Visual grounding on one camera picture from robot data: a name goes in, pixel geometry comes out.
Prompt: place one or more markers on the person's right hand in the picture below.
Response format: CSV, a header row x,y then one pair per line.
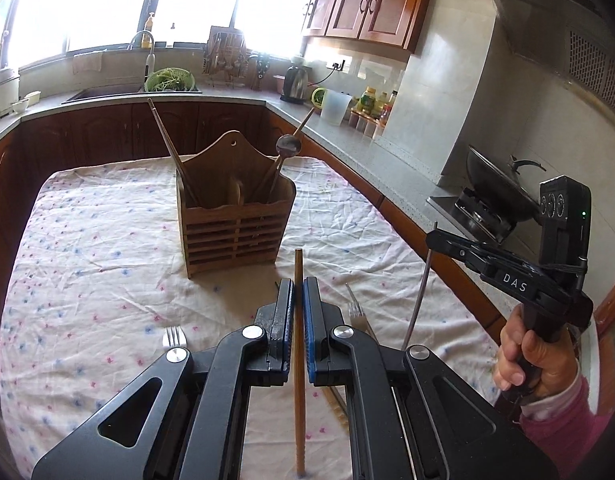
x,y
556,360

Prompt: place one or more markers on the steel spoon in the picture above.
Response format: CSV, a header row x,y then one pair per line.
x,y
287,146

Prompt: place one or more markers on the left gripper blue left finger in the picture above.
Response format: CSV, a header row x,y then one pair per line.
x,y
272,367

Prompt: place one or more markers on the white pot cooker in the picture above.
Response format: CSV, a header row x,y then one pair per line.
x,y
9,90

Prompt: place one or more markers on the steel fork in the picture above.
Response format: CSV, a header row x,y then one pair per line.
x,y
358,318
174,337

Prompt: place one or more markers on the steel fork on left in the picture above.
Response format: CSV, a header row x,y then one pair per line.
x,y
174,337

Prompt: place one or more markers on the chrome sink faucet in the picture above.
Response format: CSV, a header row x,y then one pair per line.
x,y
147,42

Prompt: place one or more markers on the white floral tablecloth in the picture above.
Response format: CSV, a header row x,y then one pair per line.
x,y
100,274

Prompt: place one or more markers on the steel fork on right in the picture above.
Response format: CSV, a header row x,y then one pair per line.
x,y
358,318

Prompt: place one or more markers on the range hood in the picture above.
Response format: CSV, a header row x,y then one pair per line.
x,y
569,37

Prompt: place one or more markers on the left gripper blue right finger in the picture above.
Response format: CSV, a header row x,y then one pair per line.
x,y
325,366

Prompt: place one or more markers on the wooden utensil holder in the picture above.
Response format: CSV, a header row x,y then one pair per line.
x,y
232,225

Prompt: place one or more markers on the black electric kettle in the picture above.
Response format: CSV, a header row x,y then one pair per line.
x,y
296,81

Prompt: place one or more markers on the black wok on stove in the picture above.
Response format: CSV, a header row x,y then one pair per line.
x,y
500,188

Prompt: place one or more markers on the white plastic pitcher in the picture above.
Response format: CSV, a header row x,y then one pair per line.
x,y
333,104

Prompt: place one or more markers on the green vegetable colander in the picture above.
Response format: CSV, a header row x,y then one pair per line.
x,y
171,79

